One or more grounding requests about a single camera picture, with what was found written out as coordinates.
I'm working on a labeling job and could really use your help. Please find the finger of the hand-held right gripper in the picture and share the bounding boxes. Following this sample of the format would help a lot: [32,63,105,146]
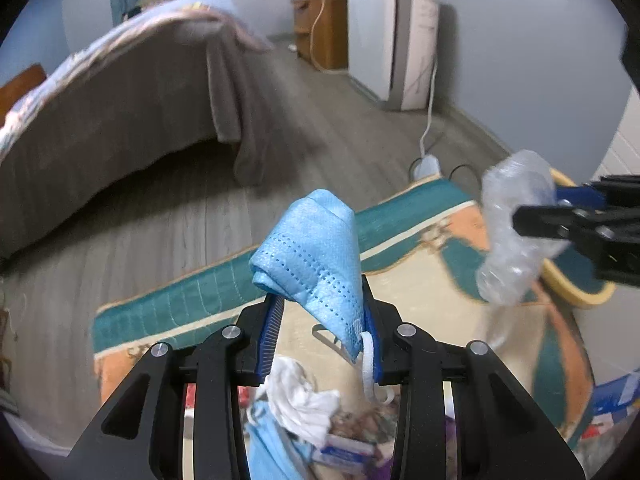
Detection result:
[552,174,640,211]
[511,202,640,288]

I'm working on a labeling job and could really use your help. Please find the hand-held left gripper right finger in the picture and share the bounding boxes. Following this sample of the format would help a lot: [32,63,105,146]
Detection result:
[360,275,586,480]

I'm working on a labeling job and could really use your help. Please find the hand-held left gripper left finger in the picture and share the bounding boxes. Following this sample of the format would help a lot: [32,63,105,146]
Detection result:
[67,292,287,480]

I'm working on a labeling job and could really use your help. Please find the clear plastic bottle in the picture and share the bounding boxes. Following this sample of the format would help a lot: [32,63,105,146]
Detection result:
[475,150,572,307]

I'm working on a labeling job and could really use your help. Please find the blue face mask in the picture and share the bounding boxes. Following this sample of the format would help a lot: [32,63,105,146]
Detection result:
[245,400,313,480]
[249,189,396,406]

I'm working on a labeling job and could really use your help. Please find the white and blue medicine box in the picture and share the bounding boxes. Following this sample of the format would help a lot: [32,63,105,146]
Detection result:
[310,432,382,467]

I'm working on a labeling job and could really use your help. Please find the red and white paper cup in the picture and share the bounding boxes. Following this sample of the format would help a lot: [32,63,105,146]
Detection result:
[184,382,251,413]

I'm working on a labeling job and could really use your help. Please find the crumpled white tissue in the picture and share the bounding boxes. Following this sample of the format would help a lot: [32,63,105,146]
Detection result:
[262,357,342,448]

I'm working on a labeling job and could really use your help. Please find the teal and cream printed rug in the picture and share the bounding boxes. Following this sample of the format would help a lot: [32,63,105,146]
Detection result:
[90,175,596,480]

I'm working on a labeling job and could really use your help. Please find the white power strip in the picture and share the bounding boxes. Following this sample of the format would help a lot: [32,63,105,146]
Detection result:
[410,155,442,181]

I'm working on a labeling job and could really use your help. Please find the blue cardboard box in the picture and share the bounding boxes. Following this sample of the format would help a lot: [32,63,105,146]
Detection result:
[590,370,640,441]

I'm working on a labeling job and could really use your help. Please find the grey blanket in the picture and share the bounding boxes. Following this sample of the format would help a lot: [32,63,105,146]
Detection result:
[207,22,277,187]

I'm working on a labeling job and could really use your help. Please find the bed with grey cover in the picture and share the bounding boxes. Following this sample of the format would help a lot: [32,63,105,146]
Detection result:
[0,0,276,261]

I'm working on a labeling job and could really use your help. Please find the white air purifier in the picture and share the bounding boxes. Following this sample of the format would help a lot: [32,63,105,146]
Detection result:
[346,0,442,112]

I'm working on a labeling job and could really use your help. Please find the wooden nightstand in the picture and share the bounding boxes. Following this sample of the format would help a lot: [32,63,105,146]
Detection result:
[291,0,349,71]

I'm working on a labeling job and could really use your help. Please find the light printed quilt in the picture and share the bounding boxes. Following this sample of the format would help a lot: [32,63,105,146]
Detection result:
[0,0,273,161]

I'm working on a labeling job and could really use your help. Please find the black cable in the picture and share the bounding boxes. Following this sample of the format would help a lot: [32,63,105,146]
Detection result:
[447,162,483,186]

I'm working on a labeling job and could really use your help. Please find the white power cable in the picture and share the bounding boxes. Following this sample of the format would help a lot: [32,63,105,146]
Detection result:
[419,55,439,161]

